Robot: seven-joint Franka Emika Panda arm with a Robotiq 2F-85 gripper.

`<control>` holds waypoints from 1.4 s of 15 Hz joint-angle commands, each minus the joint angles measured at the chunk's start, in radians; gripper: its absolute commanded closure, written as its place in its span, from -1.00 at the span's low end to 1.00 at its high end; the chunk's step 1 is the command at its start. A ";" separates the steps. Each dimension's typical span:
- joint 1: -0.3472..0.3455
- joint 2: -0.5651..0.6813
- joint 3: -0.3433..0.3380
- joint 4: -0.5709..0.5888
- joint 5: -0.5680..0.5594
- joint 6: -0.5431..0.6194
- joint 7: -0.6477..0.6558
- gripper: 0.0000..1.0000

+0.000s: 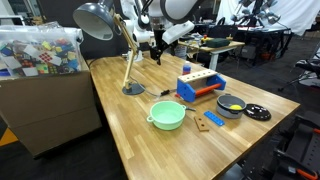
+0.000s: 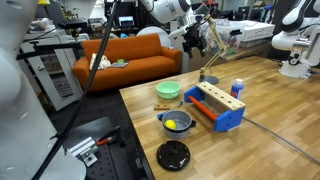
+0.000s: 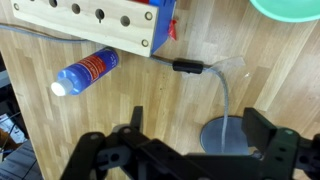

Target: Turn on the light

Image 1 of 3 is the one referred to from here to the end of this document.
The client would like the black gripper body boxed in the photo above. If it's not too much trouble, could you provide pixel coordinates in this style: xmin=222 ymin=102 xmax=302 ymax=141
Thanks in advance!
xmin=149 ymin=28 xmax=167 ymax=59

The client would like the blue wooden toy workbench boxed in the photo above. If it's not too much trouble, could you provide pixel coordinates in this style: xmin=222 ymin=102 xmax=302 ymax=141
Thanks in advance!
xmin=176 ymin=69 xmax=227 ymax=104

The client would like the wooden top background desk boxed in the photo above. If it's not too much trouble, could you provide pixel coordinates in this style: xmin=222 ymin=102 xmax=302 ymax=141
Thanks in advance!
xmin=177 ymin=38 xmax=246 ymax=72

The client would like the dark green case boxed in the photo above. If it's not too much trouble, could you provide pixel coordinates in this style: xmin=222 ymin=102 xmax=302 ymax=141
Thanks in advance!
xmin=203 ymin=37 xmax=231 ymax=49

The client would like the mint green bowl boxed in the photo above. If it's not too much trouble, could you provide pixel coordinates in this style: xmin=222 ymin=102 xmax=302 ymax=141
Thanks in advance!
xmin=146 ymin=100 xmax=187 ymax=131

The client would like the black office chair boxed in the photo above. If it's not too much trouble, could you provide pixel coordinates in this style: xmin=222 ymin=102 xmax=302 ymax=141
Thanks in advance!
xmin=207 ymin=17 xmax=240 ymax=40

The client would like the brown wooden block with holes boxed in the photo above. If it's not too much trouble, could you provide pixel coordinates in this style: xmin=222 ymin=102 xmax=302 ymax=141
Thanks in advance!
xmin=193 ymin=115 xmax=211 ymax=133

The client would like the blue strip with holes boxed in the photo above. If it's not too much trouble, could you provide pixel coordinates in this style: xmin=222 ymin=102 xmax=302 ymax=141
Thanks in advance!
xmin=203 ymin=110 xmax=226 ymax=128

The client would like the grey cooking pot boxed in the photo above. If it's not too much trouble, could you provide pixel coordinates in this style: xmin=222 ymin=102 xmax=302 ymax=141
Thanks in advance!
xmin=216 ymin=93 xmax=248 ymax=120

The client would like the yellow lemon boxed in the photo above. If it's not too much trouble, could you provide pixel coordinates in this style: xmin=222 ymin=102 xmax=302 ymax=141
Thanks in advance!
xmin=229 ymin=104 xmax=244 ymax=112

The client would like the black pot lid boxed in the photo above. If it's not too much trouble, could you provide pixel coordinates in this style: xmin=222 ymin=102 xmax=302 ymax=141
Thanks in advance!
xmin=243 ymin=103 xmax=272 ymax=122

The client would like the clear box of puzzle cubes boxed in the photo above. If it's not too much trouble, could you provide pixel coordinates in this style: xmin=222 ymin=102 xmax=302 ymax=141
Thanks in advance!
xmin=0 ymin=21 xmax=84 ymax=80

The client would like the brown cardboard box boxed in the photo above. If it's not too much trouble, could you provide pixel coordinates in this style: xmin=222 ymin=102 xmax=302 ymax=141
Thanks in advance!
xmin=0 ymin=61 xmax=103 ymax=158

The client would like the black perforated breadboard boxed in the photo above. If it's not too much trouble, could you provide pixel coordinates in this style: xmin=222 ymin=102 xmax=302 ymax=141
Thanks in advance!
xmin=239 ymin=114 xmax=320 ymax=180

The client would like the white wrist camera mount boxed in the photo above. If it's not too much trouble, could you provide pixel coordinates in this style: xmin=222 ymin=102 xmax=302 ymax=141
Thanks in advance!
xmin=162 ymin=20 xmax=196 ymax=46

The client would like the grey lamp power cable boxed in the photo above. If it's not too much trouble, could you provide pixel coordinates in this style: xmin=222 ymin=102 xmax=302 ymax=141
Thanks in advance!
xmin=129 ymin=75 xmax=180 ymax=99

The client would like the orange handled clamp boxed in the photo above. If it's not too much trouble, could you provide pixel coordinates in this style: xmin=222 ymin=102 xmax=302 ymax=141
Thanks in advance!
xmin=295 ymin=167 xmax=320 ymax=180

